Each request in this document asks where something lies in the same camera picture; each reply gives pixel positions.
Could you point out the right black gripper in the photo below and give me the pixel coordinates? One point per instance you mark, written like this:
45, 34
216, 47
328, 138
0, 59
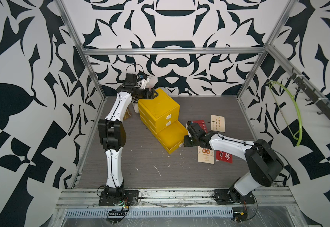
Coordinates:
185, 144

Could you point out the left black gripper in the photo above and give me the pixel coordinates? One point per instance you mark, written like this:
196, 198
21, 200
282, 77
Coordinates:
150, 94

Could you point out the cream postcard red emblem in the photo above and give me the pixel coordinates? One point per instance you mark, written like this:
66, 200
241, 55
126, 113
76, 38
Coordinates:
205, 155

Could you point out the yellow plastic drawer cabinet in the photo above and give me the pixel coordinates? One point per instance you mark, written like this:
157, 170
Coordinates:
159, 112

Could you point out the beige postcard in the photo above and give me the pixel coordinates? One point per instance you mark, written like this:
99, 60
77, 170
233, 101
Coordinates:
218, 123

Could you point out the dark red postcard white text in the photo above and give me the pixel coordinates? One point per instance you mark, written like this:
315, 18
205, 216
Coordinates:
223, 156

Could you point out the yellow bottom drawer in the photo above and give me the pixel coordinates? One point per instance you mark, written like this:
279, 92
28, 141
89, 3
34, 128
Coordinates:
172, 136

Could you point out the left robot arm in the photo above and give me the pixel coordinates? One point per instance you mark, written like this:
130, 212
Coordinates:
112, 133

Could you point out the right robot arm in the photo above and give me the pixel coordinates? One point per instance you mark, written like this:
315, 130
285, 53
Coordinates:
263, 164

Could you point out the brown plaid cloth item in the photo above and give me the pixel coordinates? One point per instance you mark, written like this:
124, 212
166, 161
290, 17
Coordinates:
127, 114

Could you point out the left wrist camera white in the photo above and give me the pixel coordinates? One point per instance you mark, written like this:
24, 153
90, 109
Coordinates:
143, 83

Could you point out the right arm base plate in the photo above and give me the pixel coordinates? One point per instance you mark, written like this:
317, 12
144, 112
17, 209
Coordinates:
231, 196

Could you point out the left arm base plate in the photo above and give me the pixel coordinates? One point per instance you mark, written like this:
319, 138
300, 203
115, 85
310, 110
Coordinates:
109, 197

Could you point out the black wall hook rack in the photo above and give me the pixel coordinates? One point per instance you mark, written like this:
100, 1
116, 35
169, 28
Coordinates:
314, 95

